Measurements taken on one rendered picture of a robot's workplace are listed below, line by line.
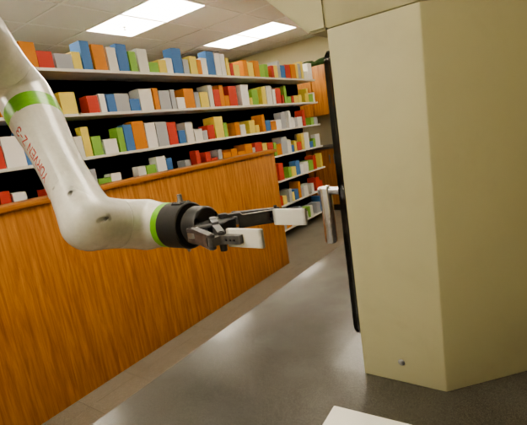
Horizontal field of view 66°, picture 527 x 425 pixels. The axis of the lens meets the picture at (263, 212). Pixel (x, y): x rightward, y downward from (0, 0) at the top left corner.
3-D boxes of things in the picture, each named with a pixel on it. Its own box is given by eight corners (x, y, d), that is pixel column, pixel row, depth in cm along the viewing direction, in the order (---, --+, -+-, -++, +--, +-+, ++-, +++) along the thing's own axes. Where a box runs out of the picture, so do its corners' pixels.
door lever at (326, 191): (354, 246, 59) (362, 241, 61) (347, 182, 57) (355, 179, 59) (321, 244, 62) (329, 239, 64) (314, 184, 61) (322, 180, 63)
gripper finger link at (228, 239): (217, 233, 66) (205, 238, 64) (242, 234, 63) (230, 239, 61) (219, 241, 66) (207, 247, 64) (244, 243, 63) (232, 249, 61)
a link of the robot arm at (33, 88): (-29, 69, 92) (23, 45, 95) (7, 109, 103) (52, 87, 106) (-7, 116, 84) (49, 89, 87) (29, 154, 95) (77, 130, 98)
